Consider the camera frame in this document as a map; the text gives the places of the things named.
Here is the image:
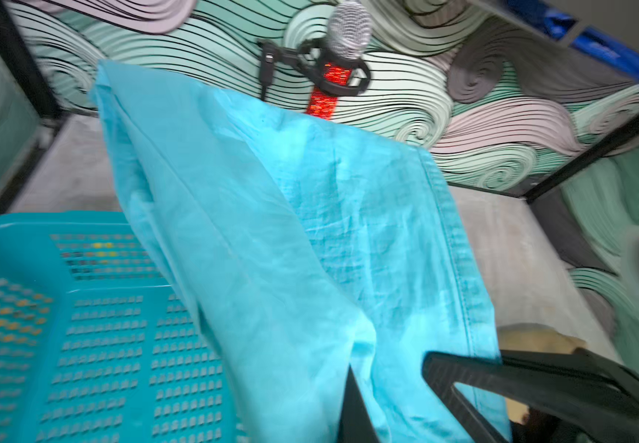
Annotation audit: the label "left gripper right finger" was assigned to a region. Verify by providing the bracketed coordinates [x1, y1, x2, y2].
[422, 348, 639, 442]

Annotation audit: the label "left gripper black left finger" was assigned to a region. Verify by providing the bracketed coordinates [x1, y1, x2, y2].
[337, 368, 380, 443]

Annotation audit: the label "beige pants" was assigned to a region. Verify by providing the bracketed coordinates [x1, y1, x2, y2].
[498, 324, 587, 435]

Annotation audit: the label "teal pants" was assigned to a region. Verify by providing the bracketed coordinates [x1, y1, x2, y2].
[91, 60, 500, 442]

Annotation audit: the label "teal plastic basket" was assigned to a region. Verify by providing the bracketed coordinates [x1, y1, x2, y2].
[0, 212, 249, 442]

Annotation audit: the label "red microphone on tripod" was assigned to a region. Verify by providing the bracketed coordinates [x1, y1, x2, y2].
[258, 1, 372, 120]

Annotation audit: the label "blue snack package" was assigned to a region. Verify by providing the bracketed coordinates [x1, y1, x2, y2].
[506, 0, 639, 82]

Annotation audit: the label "black wall shelf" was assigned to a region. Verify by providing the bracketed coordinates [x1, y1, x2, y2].
[473, 1, 639, 73]

